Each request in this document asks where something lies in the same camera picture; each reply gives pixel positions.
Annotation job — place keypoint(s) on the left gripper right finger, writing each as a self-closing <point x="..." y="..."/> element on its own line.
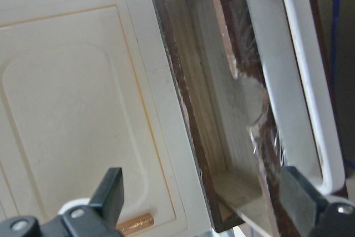
<point x="312" y="213"/>

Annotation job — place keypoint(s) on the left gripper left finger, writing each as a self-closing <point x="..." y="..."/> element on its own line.
<point x="99" y="216"/>

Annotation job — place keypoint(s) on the white drawer handle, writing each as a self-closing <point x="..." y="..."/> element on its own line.
<point x="297" y="86"/>

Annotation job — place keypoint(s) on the pulled-out wooden drawer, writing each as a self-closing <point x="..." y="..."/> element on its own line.
<point x="232" y="107"/>

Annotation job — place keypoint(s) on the dark brown wooden drawer cabinet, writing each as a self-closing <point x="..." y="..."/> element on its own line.
<point x="201" y="169"/>

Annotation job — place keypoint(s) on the cream plastic storage box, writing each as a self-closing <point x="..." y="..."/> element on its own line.
<point x="85" y="86"/>

